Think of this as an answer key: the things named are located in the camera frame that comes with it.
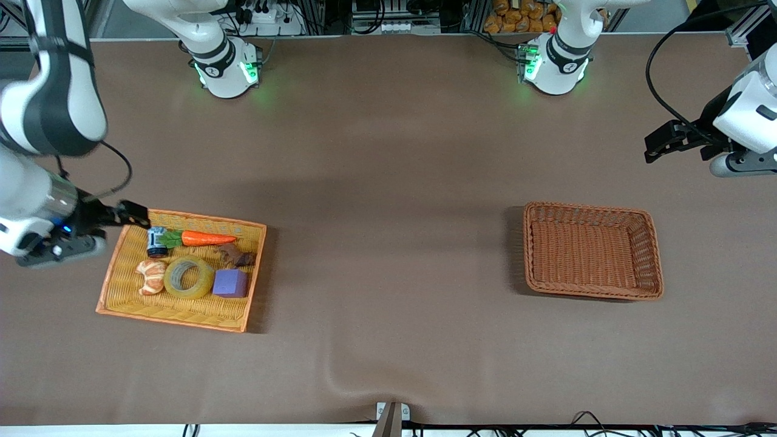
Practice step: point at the white power strip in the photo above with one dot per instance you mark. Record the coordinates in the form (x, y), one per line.
(273, 24)

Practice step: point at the yellow tape roll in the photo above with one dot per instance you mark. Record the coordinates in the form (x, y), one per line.
(168, 280)

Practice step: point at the metal table edge bracket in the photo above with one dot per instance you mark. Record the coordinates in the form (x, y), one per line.
(392, 419)

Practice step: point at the brown toy piece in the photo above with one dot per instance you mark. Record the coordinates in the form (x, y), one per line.
(237, 256)

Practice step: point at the purple cube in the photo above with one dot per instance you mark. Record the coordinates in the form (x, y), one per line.
(229, 283)

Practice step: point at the bag of orange snacks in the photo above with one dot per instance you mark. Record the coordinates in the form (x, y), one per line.
(516, 18)

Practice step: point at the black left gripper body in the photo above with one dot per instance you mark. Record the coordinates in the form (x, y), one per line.
(708, 131)

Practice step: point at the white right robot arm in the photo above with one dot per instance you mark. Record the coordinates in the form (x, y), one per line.
(85, 103)

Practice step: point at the white socket bar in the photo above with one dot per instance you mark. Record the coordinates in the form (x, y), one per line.
(394, 27)

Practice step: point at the small blue grey can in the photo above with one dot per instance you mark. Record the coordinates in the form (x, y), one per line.
(157, 241)

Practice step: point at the orange toy carrot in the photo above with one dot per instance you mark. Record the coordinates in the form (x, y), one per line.
(206, 238)

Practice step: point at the brown wicker basket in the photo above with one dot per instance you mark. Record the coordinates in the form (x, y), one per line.
(589, 255)

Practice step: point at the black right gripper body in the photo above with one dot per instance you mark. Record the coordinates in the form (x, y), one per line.
(92, 216)

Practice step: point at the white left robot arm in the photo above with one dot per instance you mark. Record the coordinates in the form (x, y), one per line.
(558, 67)

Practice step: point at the toy croissant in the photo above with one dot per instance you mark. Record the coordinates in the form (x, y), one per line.
(152, 276)

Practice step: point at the orange-rimmed yellow wicker tray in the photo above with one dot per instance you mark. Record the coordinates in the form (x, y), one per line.
(182, 306)

